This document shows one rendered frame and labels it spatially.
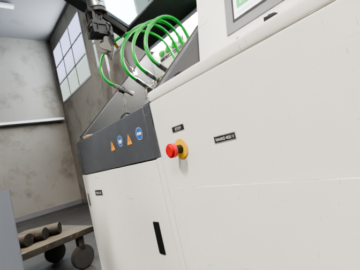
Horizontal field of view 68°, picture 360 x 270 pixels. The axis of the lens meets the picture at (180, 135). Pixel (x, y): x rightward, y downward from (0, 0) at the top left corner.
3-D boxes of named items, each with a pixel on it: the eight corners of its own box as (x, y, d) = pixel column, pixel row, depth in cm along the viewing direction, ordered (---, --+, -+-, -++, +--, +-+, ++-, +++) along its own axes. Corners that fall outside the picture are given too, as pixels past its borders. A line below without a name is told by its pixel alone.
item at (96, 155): (84, 174, 126) (77, 141, 127) (94, 172, 129) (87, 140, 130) (153, 158, 78) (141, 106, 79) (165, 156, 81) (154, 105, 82)
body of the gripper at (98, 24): (88, 41, 110) (82, 14, 111) (107, 43, 115) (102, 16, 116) (95, 32, 104) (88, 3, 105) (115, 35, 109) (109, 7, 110)
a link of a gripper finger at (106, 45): (100, 59, 107) (95, 37, 108) (113, 59, 111) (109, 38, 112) (103, 55, 105) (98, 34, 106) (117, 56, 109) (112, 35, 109)
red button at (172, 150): (165, 163, 67) (160, 142, 67) (177, 159, 69) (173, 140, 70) (177, 160, 63) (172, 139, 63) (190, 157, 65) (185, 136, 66)
